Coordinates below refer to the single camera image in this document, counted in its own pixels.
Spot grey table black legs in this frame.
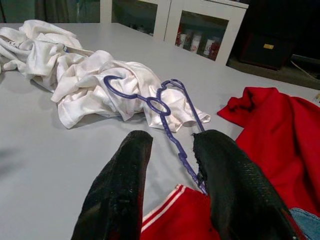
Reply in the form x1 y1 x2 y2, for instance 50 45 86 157
0 22 320 240

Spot dark speaker gold label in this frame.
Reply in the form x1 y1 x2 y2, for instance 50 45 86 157
236 31 296 71

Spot dark TV stand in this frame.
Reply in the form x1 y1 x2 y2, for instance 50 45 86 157
226 0 320 91

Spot red shirt white stripes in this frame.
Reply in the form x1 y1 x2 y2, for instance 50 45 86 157
139 86 320 240

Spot white T-shirt flag print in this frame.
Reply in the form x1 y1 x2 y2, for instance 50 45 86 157
0 19 212 133

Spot blue denim jeans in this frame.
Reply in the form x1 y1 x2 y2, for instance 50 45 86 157
288 206 320 240

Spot white red printed bottle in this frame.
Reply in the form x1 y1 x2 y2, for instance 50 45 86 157
191 34 203 53
204 37 221 57
174 31 188 48

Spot white glass door cabinet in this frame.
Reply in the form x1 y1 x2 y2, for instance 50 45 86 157
99 0 250 67

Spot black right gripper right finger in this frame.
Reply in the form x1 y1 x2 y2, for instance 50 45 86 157
191 129 301 240

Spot purple plastic hanger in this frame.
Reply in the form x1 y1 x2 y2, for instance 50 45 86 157
102 75 210 196

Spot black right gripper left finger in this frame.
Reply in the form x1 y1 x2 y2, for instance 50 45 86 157
71 129 155 240

